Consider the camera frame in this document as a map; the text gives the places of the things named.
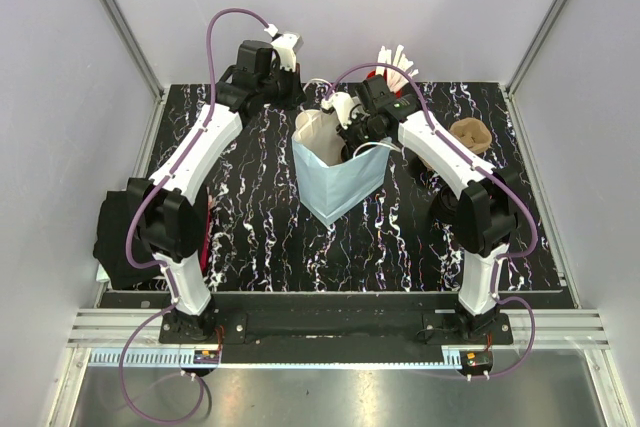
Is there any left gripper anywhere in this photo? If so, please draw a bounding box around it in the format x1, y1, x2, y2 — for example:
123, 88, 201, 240
257, 60, 307, 111

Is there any black plastic cup lid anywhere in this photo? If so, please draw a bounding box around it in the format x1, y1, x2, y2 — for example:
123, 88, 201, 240
341, 143, 357, 162

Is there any light blue paper bag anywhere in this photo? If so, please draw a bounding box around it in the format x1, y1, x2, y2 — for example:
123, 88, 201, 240
292, 94, 400, 227

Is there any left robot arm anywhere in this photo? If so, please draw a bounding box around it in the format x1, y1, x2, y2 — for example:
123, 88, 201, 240
126, 32, 306, 343

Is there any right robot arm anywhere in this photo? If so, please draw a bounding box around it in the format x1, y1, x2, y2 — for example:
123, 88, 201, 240
322, 75, 519, 344

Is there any red straw holder cup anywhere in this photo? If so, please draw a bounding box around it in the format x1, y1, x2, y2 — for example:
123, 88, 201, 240
382, 71, 405, 98

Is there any stack of paper cups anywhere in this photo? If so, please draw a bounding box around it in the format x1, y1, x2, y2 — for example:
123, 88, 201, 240
294, 109, 321, 142

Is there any white wrapped straws bundle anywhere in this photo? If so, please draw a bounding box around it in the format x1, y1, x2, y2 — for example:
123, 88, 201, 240
374, 45, 419, 86

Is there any stack of black lids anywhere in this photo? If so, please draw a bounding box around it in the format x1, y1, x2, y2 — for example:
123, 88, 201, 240
430, 186, 458, 225

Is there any black marble pattern mat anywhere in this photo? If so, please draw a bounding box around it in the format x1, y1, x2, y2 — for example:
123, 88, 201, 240
146, 81, 575, 309

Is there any black cloth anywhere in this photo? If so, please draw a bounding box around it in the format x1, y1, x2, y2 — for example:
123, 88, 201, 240
92, 186, 212, 291

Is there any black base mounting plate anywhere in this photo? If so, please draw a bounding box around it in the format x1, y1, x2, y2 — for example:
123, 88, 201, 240
159, 292, 513, 346

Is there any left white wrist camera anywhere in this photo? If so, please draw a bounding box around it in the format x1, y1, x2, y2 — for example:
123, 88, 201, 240
265, 24, 303, 72

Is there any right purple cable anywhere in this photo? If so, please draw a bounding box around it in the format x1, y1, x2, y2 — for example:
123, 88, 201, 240
324, 64, 540, 381

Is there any purple cable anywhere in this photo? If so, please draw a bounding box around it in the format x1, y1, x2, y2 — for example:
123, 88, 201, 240
324, 64, 540, 381
118, 7, 276, 423

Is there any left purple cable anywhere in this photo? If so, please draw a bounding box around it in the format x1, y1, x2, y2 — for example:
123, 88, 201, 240
118, 7, 276, 423

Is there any aluminium frame rail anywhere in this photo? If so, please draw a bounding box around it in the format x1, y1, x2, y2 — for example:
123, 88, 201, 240
47, 302, 639, 426

